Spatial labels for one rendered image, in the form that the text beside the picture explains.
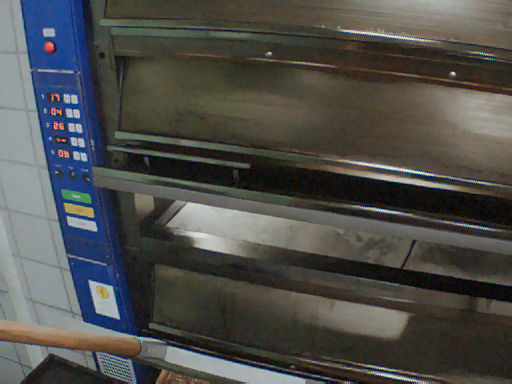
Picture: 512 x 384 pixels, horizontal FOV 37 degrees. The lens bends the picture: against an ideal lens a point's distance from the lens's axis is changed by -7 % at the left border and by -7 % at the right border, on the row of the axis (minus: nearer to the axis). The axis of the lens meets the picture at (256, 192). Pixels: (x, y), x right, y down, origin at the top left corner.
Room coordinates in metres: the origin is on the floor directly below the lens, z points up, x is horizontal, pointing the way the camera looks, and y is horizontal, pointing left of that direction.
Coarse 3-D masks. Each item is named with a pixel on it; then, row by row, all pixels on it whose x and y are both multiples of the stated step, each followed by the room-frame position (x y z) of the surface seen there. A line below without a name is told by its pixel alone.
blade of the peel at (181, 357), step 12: (48, 312) 1.21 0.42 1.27; (48, 324) 1.19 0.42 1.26; (60, 324) 1.18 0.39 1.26; (72, 324) 1.17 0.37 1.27; (84, 324) 1.17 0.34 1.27; (168, 348) 1.08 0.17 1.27; (168, 360) 1.07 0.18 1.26; (180, 360) 1.06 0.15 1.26; (192, 360) 1.06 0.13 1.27; (204, 360) 1.05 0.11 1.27; (216, 360) 1.04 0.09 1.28; (216, 372) 1.03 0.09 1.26; (228, 372) 1.02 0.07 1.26; (240, 372) 1.02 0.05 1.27; (252, 372) 1.01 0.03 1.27; (264, 372) 1.00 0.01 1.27; (276, 372) 1.27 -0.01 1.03
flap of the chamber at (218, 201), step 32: (128, 160) 1.58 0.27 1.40; (160, 160) 1.58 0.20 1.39; (160, 192) 1.41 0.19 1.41; (192, 192) 1.38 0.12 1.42; (288, 192) 1.37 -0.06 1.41; (320, 192) 1.37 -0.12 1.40; (352, 192) 1.36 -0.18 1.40; (384, 192) 1.36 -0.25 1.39; (416, 192) 1.36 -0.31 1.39; (320, 224) 1.26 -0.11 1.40; (352, 224) 1.23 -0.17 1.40; (384, 224) 1.21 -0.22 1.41
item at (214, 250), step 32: (192, 256) 1.56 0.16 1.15; (224, 256) 1.52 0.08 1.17; (256, 256) 1.50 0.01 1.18; (288, 256) 1.49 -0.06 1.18; (320, 256) 1.47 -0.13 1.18; (352, 288) 1.39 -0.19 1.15; (384, 288) 1.36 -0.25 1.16; (416, 288) 1.32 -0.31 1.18; (448, 288) 1.31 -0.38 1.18; (480, 288) 1.29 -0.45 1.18
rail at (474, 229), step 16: (112, 176) 1.46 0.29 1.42; (128, 176) 1.45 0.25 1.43; (144, 176) 1.43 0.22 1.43; (160, 176) 1.42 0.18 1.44; (208, 192) 1.36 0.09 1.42; (224, 192) 1.35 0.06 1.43; (240, 192) 1.34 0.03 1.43; (256, 192) 1.32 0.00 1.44; (272, 192) 1.32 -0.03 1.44; (304, 208) 1.28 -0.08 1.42; (320, 208) 1.26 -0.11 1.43; (336, 208) 1.25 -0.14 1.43; (352, 208) 1.24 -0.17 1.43; (368, 208) 1.23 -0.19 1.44; (384, 208) 1.23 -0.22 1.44; (416, 224) 1.18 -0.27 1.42; (432, 224) 1.17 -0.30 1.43; (448, 224) 1.16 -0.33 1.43; (464, 224) 1.15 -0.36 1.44; (480, 224) 1.14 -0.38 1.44
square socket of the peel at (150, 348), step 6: (132, 336) 1.05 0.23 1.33; (144, 342) 1.03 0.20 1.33; (150, 342) 1.05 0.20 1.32; (156, 342) 1.06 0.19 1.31; (162, 342) 1.08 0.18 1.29; (144, 348) 1.03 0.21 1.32; (150, 348) 1.04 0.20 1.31; (156, 348) 1.06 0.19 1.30; (162, 348) 1.07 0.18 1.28; (138, 354) 1.02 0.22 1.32; (144, 354) 1.03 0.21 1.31; (150, 354) 1.04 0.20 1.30; (156, 354) 1.05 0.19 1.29; (162, 354) 1.07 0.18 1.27
